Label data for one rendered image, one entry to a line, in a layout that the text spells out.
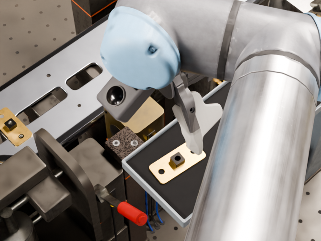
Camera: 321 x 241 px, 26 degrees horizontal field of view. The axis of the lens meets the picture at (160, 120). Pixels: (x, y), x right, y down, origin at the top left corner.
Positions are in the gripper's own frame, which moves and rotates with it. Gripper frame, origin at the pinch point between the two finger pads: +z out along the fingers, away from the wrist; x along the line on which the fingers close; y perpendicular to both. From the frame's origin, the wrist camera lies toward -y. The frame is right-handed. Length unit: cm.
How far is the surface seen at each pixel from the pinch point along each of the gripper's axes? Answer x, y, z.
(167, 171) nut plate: -2.1, -0.3, 11.4
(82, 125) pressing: 21.6, -1.6, 27.3
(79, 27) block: 51, 15, 40
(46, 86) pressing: 33.3, -2.1, 27.6
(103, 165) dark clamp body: 8.6, -5.2, 19.7
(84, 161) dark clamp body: 11.1, -7.3, 19.7
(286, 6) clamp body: 18, 45, 23
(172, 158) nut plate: -1.2, 1.3, 10.5
